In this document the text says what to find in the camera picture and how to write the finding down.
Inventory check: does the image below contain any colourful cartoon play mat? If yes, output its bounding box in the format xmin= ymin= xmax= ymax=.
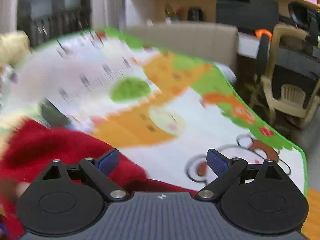
xmin=0 ymin=26 xmax=320 ymax=240

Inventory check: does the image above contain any potted plant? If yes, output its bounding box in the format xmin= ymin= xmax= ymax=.
xmin=164 ymin=3 xmax=184 ymax=24

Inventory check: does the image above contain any orange object on desk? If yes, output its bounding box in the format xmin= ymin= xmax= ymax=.
xmin=255 ymin=29 xmax=272 ymax=42

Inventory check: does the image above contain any red fleece hooded jacket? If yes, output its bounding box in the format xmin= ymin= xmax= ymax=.
xmin=1 ymin=120 xmax=184 ymax=239

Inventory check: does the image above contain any black monitor screen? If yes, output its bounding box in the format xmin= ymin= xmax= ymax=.
xmin=216 ymin=0 xmax=279 ymax=32

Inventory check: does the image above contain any cream plush toy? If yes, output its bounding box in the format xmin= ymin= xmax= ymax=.
xmin=0 ymin=30 xmax=31 ymax=67

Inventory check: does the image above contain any beige sofa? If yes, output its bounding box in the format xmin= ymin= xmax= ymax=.
xmin=125 ymin=22 xmax=239 ymax=82

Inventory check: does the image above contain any beige office chair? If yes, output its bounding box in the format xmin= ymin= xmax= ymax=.
xmin=249 ymin=0 xmax=320 ymax=131

